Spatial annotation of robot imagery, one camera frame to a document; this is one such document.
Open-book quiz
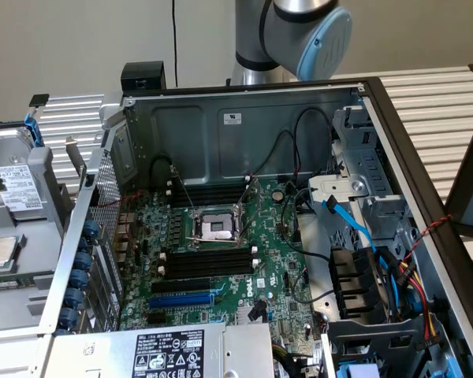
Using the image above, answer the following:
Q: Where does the CPU socket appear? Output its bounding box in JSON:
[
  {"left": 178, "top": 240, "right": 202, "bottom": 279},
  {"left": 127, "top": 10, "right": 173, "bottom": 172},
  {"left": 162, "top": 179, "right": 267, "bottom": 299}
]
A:
[{"left": 188, "top": 208, "right": 245, "bottom": 247}]

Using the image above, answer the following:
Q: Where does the silver socket locking lever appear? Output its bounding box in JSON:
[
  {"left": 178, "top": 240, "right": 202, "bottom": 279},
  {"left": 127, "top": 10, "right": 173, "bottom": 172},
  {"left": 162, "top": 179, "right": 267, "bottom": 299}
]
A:
[
  {"left": 184, "top": 235, "right": 241, "bottom": 245},
  {"left": 171, "top": 166, "right": 197, "bottom": 210}
]

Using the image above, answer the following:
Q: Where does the open metal PC case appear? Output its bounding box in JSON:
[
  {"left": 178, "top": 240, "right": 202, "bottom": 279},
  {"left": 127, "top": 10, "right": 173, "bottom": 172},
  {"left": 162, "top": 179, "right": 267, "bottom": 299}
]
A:
[{"left": 39, "top": 76, "right": 473, "bottom": 378}]

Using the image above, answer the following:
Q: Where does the green Dell motherboard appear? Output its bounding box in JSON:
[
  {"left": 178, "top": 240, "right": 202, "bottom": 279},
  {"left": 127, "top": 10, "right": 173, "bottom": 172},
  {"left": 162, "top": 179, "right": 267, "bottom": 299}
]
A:
[{"left": 117, "top": 179, "right": 328, "bottom": 339}]

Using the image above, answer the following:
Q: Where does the long black expansion slot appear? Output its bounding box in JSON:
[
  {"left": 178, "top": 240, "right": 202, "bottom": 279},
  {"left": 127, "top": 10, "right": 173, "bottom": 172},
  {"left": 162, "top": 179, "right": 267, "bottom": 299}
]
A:
[{"left": 151, "top": 278, "right": 213, "bottom": 295}]

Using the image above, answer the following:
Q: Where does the blue expansion slot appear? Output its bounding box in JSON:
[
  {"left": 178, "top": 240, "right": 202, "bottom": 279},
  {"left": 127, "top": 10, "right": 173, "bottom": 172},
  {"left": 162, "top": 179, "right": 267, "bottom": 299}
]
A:
[{"left": 148, "top": 291, "right": 216, "bottom": 309}]

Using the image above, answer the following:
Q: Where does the silver disk bay cage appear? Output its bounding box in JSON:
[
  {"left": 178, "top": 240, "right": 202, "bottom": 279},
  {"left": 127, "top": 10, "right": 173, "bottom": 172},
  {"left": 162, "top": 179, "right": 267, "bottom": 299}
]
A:
[{"left": 307, "top": 98, "right": 415, "bottom": 276}]

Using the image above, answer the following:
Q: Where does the black fan shroud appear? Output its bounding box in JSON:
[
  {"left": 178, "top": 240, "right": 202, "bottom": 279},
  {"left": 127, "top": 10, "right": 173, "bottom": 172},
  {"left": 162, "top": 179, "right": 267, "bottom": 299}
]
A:
[{"left": 329, "top": 246, "right": 397, "bottom": 321}]

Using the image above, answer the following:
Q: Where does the black box behind case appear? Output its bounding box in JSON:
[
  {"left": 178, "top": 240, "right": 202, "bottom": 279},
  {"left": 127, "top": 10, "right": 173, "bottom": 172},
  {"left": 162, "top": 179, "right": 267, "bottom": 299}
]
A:
[{"left": 120, "top": 61, "right": 167, "bottom": 94}]

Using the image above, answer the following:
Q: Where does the blue slot retainer clip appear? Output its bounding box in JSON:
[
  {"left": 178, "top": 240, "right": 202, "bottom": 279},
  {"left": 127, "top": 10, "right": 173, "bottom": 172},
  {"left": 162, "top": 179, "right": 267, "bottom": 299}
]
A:
[
  {"left": 82, "top": 219, "right": 100, "bottom": 240},
  {"left": 58, "top": 307, "right": 80, "bottom": 328},
  {"left": 75, "top": 250, "right": 94, "bottom": 272},
  {"left": 64, "top": 288, "right": 84, "bottom": 309},
  {"left": 69, "top": 269, "right": 88, "bottom": 290}
]

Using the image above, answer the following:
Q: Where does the grey parts rack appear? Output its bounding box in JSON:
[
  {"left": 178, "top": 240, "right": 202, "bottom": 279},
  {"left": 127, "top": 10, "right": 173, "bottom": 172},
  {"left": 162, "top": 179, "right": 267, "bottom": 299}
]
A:
[{"left": 0, "top": 117, "right": 78, "bottom": 335}]

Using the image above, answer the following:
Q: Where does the silver power supply with label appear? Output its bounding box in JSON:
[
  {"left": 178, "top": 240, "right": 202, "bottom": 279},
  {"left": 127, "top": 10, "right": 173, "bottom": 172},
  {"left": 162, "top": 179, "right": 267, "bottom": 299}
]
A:
[{"left": 43, "top": 322, "right": 275, "bottom": 378}]

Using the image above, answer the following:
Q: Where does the silver hard disk with label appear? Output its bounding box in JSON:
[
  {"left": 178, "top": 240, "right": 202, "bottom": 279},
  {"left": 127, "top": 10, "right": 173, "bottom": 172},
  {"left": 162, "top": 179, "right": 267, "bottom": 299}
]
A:
[{"left": 0, "top": 128, "right": 48, "bottom": 220}]

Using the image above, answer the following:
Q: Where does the pale blue plastic block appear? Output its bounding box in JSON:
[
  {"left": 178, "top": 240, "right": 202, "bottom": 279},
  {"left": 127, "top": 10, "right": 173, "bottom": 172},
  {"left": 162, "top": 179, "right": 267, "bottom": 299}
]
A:
[{"left": 337, "top": 361, "right": 383, "bottom": 378}]

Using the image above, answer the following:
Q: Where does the dark framed panel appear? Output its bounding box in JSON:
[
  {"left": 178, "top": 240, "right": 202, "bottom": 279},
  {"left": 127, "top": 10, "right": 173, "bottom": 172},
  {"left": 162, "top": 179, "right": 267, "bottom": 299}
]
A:
[{"left": 445, "top": 113, "right": 473, "bottom": 239}]

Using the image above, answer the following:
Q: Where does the silver CPU chip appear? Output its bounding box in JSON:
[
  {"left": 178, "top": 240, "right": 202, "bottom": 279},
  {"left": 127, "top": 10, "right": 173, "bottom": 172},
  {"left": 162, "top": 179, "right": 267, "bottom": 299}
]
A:
[{"left": 0, "top": 238, "right": 19, "bottom": 272}]

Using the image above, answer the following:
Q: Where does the short black looped wire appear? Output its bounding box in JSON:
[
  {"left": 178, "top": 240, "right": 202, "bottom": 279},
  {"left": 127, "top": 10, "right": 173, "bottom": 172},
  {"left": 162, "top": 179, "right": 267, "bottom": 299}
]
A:
[{"left": 255, "top": 131, "right": 296, "bottom": 176}]

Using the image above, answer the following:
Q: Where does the long black looped wire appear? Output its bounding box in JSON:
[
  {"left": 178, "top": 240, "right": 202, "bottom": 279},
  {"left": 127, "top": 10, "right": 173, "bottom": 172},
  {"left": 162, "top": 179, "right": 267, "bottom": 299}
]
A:
[{"left": 293, "top": 108, "right": 336, "bottom": 182}]

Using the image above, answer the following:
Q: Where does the thick black looped wire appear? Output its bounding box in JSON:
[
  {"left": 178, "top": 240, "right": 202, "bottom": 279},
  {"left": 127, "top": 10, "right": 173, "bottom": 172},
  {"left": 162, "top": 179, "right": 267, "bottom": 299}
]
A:
[{"left": 149, "top": 155, "right": 178, "bottom": 190}]

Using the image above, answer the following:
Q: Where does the black curved wire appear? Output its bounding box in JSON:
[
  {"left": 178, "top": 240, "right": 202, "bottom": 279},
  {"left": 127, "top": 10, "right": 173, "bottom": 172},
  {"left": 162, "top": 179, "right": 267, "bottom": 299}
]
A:
[{"left": 281, "top": 188, "right": 332, "bottom": 261}]

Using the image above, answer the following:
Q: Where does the thin red wire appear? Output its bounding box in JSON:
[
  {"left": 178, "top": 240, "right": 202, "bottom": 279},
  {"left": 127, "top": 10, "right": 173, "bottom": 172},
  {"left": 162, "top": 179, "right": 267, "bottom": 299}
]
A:
[{"left": 98, "top": 190, "right": 143, "bottom": 253}]

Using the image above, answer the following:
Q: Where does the blue SATA wire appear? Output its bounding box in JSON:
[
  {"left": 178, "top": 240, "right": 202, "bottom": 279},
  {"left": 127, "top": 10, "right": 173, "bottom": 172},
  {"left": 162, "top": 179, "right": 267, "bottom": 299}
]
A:
[{"left": 322, "top": 195, "right": 389, "bottom": 272}]

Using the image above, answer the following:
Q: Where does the black camera cable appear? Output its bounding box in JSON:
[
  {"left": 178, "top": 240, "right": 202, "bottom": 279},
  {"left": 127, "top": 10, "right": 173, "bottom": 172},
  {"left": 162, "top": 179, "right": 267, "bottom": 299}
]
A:
[{"left": 171, "top": 0, "right": 179, "bottom": 90}]

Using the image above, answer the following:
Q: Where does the silver expansion card bracket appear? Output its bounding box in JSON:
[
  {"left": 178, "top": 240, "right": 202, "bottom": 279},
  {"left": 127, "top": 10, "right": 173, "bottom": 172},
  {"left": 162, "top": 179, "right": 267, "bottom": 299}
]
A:
[{"left": 65, "top": 135, "right": 88, "bottom": 186}]

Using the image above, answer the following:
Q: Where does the coloured power wire bundle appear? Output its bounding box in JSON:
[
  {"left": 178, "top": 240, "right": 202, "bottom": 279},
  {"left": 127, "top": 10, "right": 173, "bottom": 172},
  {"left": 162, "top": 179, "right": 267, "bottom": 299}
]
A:
[{"left": 376, "top": 247, "right": 438, "bottom": 343}]

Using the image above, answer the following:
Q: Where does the black plastic drive bracket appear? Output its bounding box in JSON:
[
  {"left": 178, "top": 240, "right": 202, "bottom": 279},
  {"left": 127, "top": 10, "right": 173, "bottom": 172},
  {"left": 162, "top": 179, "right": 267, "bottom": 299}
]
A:
[{"left": 322, "top": 317, "right": 434, "bottom": 378}]

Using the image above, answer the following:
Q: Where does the red black twisted wire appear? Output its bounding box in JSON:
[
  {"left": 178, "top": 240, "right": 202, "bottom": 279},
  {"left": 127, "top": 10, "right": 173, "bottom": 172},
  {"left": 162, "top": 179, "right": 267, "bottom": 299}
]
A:
[{"left": 404, "top": 214, "right": 453, "bottom": 263}]

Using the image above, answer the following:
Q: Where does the blue disk caddy rail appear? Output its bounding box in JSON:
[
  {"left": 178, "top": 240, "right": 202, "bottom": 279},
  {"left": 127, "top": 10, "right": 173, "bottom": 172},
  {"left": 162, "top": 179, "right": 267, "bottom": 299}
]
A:
[{"left": 23, "top": 113, "right": 44, "bottom": 150}]

